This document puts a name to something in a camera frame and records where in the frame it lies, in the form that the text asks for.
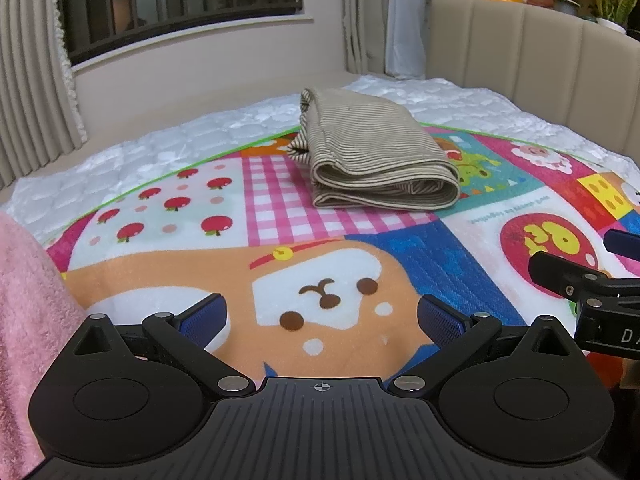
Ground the beige striped knit garment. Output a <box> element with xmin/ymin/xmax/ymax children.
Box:
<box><xmin>288</xmin><ymin>89</ymin><xmax>461</xmax><ymax>211</ymax></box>

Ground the colourful cartoon play mat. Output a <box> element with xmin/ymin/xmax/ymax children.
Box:
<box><xmin>47</xmin><ymin>127</ymin><xmax>639</xmax><ymax>381</ymax></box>

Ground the pink fluffy sleeve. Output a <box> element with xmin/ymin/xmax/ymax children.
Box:
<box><xmin>1</xmin><ymin>214</ymin><xmax>85</xmax><ymax>479</ymax></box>

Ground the beige padded headboard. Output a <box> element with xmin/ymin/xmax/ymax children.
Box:
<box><xmin>426</xmin><ymin>0</ymin><xmax>639</xmax><ymax>159</ymax></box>

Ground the white quilted mattress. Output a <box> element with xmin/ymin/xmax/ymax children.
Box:
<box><xmin>1</xmin><ymin>76</ymin><xmax>639</xmax><ymax>240</ymax></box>

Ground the potted green plant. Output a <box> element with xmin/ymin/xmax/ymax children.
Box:
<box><xmin>590</xmin><ymin>0</ymin><xmax>638</xmax><ymax>34</ymax></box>

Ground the beige pleated curtain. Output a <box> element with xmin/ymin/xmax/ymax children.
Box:
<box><xmin>0</xmin><ymin>0</ymin><xmax>88</xmax><ymax>188</ymax></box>

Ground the light blue sheer curtain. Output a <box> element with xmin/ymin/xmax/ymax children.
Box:
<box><xmin>385</xmin><ymin>0</ymin><xmax>432</xmax><ymax>79</ymax></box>

